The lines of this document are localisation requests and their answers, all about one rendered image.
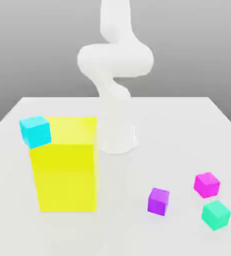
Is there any small magenta cube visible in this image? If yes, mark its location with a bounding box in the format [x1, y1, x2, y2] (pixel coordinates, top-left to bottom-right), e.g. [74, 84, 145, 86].
[193, 171, 221, 199]

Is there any small cyan cube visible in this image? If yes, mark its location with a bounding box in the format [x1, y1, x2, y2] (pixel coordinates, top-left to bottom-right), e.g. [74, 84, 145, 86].
[18, 115, 53, 150]

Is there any small green cube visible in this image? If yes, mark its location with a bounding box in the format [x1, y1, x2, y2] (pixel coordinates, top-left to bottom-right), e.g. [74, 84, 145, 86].
[201, 199, 231, 232]

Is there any small purple cube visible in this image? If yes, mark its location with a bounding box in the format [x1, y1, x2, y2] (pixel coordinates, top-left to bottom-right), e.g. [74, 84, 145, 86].
[147, 187, 171, 217]

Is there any large yellow box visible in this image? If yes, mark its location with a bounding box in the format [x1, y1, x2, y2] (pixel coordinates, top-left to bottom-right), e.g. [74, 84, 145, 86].
[28, 116, 100, 213]

